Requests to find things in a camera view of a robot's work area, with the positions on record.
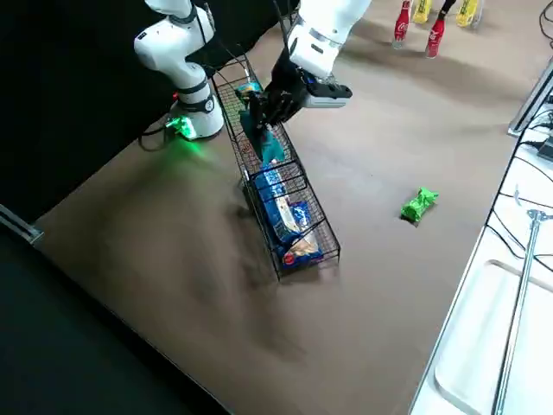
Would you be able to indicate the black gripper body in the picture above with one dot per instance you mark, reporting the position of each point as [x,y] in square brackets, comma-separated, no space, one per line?
[287,82]

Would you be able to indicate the teal chips bag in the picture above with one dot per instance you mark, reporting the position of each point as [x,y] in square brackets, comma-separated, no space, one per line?
[249,88]
[271,147]

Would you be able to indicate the red cola bottle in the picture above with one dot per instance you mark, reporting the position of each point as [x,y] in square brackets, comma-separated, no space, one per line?
[435,41]
[401,23]

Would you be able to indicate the green chips bag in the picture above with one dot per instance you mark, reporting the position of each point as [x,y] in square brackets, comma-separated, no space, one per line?
[419,204]

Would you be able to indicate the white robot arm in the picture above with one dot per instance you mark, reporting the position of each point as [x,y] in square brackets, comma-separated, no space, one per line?
[319,43]

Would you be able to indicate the clear acrylic shelf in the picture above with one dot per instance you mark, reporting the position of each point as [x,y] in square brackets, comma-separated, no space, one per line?
[451,6]

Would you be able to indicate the yellow drink bottle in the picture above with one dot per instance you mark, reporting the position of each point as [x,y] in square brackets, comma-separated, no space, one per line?
[467,13]
[421,10]

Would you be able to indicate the small blue cookie packet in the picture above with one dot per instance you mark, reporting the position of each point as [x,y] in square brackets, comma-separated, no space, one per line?
[270,181]

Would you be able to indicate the blue white snack packet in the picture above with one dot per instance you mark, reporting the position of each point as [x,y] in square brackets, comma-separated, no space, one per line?
[278,220]

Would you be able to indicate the blue cracker packet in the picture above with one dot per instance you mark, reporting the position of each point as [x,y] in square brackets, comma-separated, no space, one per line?
[302,254]

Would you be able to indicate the black device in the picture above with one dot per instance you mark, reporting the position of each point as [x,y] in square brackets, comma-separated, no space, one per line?
[546,149]

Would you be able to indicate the metal stand rod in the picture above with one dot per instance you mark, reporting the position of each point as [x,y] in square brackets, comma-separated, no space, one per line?
[525,276]

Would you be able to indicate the white plastic tray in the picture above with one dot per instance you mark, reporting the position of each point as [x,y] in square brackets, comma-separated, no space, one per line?
[475,346]

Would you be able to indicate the aluminium camera post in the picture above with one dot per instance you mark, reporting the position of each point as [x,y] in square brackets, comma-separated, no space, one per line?
[531,97]

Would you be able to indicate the aluminium frame profile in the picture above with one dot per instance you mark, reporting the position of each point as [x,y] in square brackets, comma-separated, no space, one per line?
[21,227]

